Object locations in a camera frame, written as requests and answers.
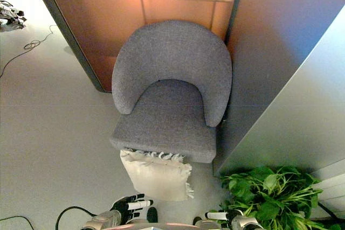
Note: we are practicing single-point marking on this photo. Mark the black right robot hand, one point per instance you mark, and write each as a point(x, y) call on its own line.
point(233, 215)

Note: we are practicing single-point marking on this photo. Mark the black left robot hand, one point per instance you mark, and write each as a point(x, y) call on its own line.
point(125, 205)

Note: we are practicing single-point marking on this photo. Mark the cream fringed pillow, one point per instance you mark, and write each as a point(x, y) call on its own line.
point(157, 177)

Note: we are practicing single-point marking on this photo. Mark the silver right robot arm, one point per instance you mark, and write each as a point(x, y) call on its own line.
point(246, 224)

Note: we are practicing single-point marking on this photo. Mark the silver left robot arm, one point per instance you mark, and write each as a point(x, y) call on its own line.
point(105, 219)

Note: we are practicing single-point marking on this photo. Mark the grey fabric armchair sofa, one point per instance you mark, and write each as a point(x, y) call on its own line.
point(172, 52)

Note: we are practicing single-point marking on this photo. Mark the silver right robot leg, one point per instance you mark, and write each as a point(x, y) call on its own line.
point(207, 224)

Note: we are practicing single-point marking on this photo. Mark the black left robot foot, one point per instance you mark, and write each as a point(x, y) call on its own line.
point(152, 215)

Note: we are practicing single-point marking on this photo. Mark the black robot foot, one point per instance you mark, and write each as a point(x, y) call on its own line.
point(197, 220)
point(152, 215)

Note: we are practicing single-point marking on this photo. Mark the black right robot foot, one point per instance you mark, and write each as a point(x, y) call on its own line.
point(197, 220)

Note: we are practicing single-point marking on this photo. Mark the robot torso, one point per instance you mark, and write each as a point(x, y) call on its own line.
point(161, 226)

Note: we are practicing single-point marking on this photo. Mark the green leafy potted plant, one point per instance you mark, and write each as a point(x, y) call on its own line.
point(269, 189)

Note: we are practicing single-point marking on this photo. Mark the white slatted panel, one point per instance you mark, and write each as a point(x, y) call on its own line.
point(332, 184)

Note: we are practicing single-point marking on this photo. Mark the white quadruped robot dog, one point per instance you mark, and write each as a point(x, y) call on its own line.
point(9, 15)

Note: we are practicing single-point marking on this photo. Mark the orange panel partition grey frame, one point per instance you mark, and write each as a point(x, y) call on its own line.
point(107, 12)

